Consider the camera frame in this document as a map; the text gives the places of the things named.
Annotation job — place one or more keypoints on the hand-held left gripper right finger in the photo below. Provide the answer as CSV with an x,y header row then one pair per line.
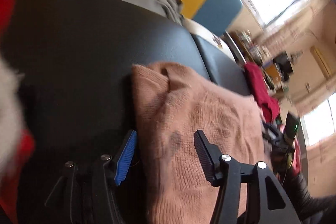
x,y
206,155

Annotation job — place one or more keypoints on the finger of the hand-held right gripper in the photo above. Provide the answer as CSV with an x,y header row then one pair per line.
x,y
269,126
270,139

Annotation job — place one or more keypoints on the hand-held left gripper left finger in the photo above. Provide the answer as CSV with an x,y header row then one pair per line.
x,y
127,155

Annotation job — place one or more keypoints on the pink knit sweater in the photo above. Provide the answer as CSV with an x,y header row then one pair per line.
x,y
197,113

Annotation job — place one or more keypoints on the person's right forearm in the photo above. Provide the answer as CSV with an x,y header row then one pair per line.
x,y
309,200

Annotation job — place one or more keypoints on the small window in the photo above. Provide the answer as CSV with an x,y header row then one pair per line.
x,y
320,121

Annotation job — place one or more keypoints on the dark red garment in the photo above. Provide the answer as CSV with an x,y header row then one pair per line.
x,y
258,85

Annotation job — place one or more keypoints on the wooden chair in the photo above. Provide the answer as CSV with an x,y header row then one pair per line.
x,y
271,71

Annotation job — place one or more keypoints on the black monitor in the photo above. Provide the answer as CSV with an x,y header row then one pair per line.
x,y
282,62

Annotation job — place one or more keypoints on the wooden side table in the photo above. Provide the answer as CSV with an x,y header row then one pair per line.
x,y
246,45

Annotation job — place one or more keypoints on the pink patterned curtain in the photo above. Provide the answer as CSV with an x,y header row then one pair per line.
x,y
288,29

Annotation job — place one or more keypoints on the white printed cushion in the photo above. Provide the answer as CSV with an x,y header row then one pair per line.
x,y
202,29

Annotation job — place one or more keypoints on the red white knitted garment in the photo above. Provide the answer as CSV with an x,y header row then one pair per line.
x,y
10,108

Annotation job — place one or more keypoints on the wall air conditioner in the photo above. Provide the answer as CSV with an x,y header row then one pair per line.
x,y
320,61

